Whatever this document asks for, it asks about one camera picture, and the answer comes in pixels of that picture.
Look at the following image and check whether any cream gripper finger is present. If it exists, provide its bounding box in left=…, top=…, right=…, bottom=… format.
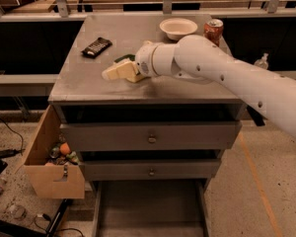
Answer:
left=102, top=59, right=138, bottom=80

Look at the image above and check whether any green and yellow sponge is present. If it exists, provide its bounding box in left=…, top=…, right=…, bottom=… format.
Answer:
left=113, top=54, right=144, bottom=83

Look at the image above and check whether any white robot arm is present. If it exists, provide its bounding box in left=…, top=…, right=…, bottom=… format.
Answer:
left=102, top=35, right=296, bottom=139

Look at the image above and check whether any grey metal drawer cabinet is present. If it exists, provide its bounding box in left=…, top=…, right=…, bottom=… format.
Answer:
left=47, top=13, right=257, bottom=183

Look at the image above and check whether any top grey drawer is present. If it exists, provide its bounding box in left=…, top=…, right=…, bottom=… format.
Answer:
left=60, top=121, right=242, bottom=151

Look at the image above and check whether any middle grey drawer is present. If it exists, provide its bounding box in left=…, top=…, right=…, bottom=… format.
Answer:
left=80, top=159, right=221, bottom=181

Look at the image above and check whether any open bottom grey drawer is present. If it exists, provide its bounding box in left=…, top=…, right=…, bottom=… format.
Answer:
left=92, top=180, right=211, bottom=237

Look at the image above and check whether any black snack bag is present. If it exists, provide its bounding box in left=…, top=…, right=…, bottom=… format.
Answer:
left=82, top=38, right=112, bottom=58

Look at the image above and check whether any white paper bowl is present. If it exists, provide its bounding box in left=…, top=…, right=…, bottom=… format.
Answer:
left=159, top=18, right=198, bottom=40

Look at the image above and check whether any crumpled orange soda can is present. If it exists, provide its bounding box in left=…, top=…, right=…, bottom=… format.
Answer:
left=203, top=19, right=224, bottom=45

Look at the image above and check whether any orange ball in box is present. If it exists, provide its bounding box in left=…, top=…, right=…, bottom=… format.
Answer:
left=59, top=142, right=71, bottom=155

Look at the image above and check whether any cardboard box of items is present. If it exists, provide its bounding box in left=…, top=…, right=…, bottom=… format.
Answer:
left=23, top=106, right=85, bottom=198

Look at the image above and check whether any clear hand sanitizer bottle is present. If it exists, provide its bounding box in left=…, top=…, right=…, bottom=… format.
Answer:
left=254, top=53, right=268, bottom=69

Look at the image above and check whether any glass jar on floor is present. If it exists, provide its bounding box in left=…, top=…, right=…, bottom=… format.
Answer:
left=9, top=204, right=27, bottom=220

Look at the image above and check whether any black cable on floor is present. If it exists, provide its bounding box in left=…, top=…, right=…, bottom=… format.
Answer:
left=0, top=112, right=26, bottom=156

